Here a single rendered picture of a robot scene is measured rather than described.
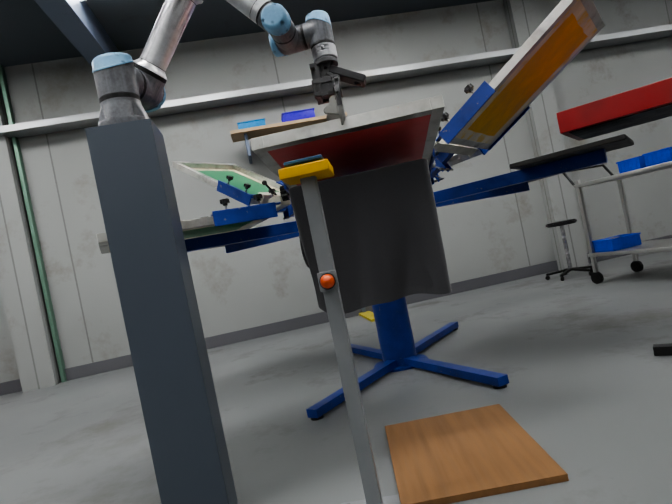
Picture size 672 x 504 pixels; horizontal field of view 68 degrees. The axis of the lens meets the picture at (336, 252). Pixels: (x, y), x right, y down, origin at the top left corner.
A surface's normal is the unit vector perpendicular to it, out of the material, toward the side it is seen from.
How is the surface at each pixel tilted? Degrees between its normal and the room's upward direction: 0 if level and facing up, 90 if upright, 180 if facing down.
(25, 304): 90
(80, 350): 90
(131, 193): 90
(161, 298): 90
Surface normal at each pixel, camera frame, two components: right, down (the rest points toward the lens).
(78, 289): 0.14, -0.03
